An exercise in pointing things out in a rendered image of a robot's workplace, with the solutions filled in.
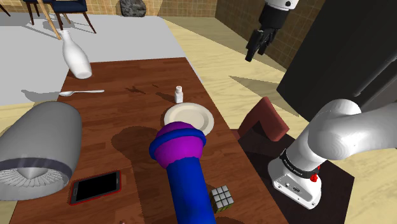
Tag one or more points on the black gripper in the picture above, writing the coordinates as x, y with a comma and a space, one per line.
272, 18

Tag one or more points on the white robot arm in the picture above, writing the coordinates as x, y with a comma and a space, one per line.
335, 133

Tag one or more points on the dark red chair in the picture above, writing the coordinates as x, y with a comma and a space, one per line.
263, 119

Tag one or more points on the black refrigerator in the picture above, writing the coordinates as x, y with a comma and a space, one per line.
338, 52

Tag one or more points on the white salt shaker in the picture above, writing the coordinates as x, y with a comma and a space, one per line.
179, 95

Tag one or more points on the white plate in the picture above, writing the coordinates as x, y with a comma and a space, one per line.
193, 115

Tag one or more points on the grey rock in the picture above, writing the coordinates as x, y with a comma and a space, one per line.
132, 7

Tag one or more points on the blue and purple vase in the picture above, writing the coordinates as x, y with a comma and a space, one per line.
186, 173

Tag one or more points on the brown wooden table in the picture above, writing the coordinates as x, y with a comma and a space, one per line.
124, 124

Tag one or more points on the grey puzzle cube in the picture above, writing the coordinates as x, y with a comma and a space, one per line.
221, 199

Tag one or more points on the dark robot stand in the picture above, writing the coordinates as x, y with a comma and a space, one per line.
336, 194

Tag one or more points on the white bottle vase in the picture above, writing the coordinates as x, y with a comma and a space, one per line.
76, 59

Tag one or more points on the silver spoon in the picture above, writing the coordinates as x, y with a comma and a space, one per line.
81, 91

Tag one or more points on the navy blue chair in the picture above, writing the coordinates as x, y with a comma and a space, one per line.
69, 5

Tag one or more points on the red black smartphone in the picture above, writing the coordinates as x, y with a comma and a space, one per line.
95, 187

